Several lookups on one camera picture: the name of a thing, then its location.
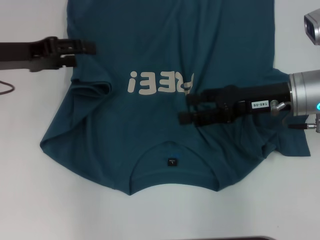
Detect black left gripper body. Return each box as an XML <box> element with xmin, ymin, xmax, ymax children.
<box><xmin>0</xmin><ymin>36</ymin><xmax>63</xmax><ymax>73</ymax></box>

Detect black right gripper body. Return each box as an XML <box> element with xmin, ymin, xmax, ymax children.
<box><xmin>217</xmin><ymin>82</ymin><xmax>293</xmax><ymax>123</ymax></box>

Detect teal t-shirt with beige print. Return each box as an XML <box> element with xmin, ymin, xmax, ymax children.
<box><xmin>39</xmin><ymin>0</ymin><xmax>312</xmax><ymax>197</ymax></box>

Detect left gripper cable with connector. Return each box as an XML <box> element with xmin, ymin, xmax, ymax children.
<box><xmin>0</xmin><ymin>80</ymin><xmax>15</xmax><ymax>96</ymax></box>

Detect gripper cable with connector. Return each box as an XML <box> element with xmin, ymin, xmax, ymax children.
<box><xmin>269</xmin><ymin>99</ymin><xmax>320</xmax><ymax>134</ymax></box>
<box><xmin>0</xmin><ymin>80</ymin><xmax>15</xmax><ymax>96</ymax></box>

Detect right gripper cable with connector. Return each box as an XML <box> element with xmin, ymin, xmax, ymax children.
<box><xmin>269</xmin><ymin>99</ymin><xmax>320</xmax><ymax>134</ymax></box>

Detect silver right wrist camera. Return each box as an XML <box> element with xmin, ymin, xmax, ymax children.
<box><xmin>303</xmin><ymin>8</ymin><xmax>320</xmax><ymax>46</ymax></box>

